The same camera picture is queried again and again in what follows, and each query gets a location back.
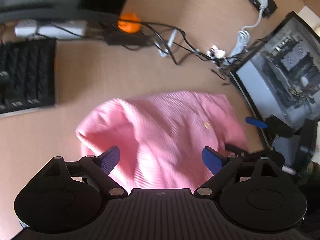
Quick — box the grey flat cable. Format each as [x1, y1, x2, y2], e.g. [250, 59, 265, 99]
[157, 28, 180, 57]

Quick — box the pink ribbed shirt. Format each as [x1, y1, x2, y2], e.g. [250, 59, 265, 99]
[75, 90, 250, 191]

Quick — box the black keyboard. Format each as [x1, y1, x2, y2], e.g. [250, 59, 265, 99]
[0, 38, 57, 117]

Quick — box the black cable bundle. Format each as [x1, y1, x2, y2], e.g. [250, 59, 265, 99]
[139, 22, 242, 86]

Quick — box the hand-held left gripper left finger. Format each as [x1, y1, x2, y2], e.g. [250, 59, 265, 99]
[42, 145, 128, 198]

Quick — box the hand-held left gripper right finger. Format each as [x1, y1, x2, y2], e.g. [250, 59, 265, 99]
[194, 146, 282, 199]

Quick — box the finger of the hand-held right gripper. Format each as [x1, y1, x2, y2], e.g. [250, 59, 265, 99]
[224, 143, 286, 167]
[245, 115, 294, 138]

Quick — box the white power strip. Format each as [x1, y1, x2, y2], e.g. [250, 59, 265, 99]
[14, 19, 87, 41]

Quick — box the white coiled cable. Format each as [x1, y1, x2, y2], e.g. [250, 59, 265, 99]
[228, 0, 270, 58]

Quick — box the orange toy figure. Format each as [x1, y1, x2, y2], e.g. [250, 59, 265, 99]
[117, 12, 141, 35]

